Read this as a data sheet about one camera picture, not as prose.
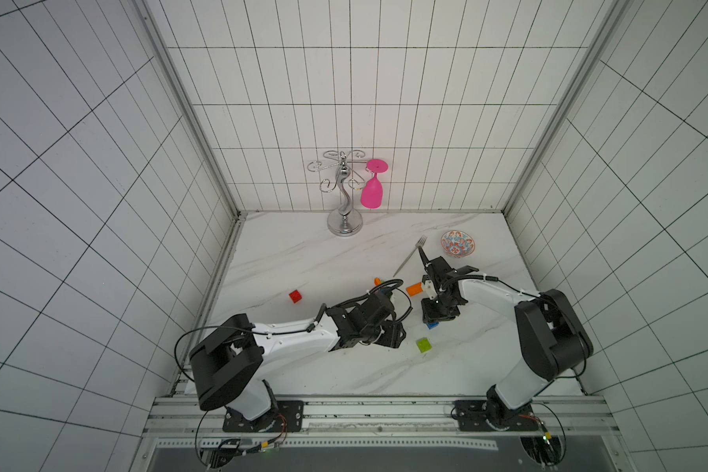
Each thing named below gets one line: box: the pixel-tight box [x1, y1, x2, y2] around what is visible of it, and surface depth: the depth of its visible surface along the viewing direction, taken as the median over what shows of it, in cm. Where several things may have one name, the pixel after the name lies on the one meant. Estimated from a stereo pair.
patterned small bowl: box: [440, 230, 476, 259], surface depth 109 cm
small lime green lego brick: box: [415, 337, 432, 354], surface depth 86 cm
